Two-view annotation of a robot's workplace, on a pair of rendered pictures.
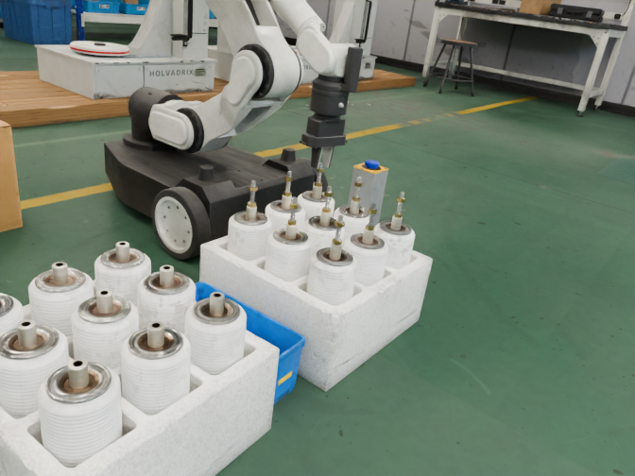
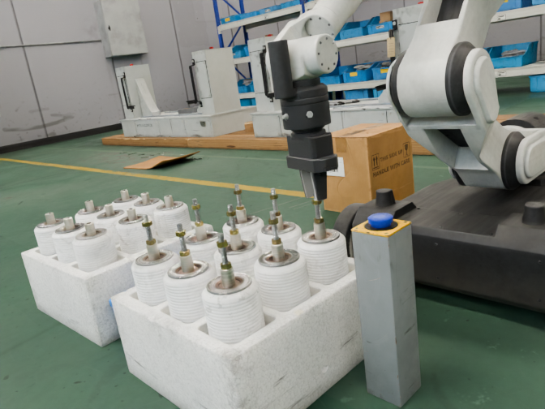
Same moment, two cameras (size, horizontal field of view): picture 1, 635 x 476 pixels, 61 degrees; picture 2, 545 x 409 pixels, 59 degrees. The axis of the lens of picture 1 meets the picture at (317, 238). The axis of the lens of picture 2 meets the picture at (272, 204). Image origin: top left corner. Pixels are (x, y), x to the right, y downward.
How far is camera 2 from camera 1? 1.66 m
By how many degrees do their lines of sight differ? 94
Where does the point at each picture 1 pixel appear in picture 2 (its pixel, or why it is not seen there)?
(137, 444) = (35, 258)
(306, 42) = not seen: hidden behind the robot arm
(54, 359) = (78, 218)
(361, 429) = (75, 393)
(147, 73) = not seen: outside the picture
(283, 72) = (413, 80)
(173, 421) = (43, 263)
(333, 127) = (298, 145)
